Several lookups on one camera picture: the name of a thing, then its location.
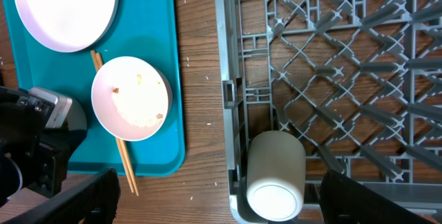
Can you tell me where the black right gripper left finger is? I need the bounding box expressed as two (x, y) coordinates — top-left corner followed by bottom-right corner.
(7, 168), (121, 224)

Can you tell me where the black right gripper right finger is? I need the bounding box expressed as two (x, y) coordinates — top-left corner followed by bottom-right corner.
(319, 170), (435, 223)

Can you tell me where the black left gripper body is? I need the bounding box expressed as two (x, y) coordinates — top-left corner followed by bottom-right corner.
(1, 87), (87, 198)

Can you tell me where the white cup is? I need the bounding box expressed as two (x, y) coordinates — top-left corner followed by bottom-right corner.
(246, 131), (306, 222)

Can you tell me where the pink bowl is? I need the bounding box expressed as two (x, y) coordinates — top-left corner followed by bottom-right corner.
(91, 56), (173, 141)

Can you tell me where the grey dishwasher rack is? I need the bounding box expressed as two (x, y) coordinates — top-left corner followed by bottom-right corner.
(215, 0), (441, 223)

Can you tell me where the wooden chopstick left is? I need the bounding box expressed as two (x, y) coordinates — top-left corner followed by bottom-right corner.
(90, 50), (135, 193)

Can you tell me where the wooden chopstick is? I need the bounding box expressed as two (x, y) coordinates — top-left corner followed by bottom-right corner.
(90, 50), (135, 193)
(95, 52), (140, 197)

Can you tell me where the wooden chopstick right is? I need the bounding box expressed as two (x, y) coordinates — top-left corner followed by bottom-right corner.
(95, 52), (140, 197)

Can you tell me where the large white plate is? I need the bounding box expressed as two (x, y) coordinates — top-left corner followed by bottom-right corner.
(15, 0), (119, 53)

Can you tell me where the teal serving tray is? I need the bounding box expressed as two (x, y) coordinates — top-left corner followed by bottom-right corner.
(3, 0), (186, 176)

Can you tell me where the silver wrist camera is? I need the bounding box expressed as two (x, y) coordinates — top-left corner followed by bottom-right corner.
(29, 86), (73, 129)

